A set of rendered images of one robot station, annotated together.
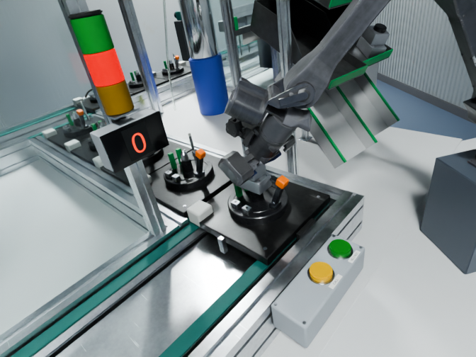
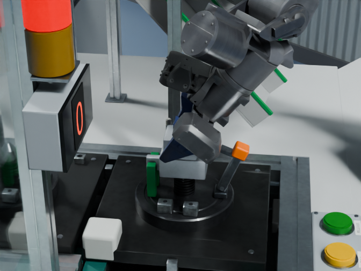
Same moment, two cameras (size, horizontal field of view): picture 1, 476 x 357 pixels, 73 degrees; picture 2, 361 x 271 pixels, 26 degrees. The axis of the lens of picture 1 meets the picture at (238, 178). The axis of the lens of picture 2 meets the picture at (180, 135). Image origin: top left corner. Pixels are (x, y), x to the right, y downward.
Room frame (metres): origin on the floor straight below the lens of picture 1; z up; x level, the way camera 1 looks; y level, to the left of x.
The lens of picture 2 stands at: (-0.10, 0.57, 1.60)
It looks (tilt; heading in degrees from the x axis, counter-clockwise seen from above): 30 degrees down; 319
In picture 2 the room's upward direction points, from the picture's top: straight up
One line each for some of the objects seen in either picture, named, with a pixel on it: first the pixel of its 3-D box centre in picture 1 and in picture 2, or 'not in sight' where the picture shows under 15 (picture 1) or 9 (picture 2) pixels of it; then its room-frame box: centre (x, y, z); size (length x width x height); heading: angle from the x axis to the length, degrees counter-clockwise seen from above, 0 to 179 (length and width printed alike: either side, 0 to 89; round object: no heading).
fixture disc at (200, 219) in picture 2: (258, 202); (184, 197); (0.60, -0.04, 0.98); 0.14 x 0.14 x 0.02
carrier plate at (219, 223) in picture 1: (258, 208); (184, 208); (0.60, -0.04, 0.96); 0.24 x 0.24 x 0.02; 42
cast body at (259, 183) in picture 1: (249, 171); (176, 148); (0.60, -0.03, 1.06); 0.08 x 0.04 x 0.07; 43
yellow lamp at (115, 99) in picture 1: (115, 96); (49, 46); (0.56, 0.18, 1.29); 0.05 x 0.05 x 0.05
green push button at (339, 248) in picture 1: (340, 249); (337, 225); (0.43, -0.17, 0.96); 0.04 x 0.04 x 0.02
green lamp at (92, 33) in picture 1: (93, 34); not in sight; (0.56, 0.18, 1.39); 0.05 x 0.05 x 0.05
